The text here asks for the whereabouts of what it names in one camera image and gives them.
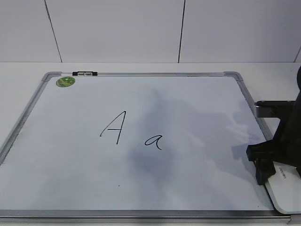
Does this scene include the black and silver marker pen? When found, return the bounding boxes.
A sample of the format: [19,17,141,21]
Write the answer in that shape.
[72,71,98,76]

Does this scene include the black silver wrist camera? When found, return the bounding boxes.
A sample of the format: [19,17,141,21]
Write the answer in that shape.
[254,101,295,119]

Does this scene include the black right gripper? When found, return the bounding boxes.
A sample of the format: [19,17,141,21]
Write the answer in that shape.
[246,64,301,186]

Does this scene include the white board eraser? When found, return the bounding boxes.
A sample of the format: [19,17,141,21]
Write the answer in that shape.
[265,162,301,214]

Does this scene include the white board with aluminium frame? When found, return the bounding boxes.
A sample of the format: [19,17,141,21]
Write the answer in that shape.
[0,72,301,224]

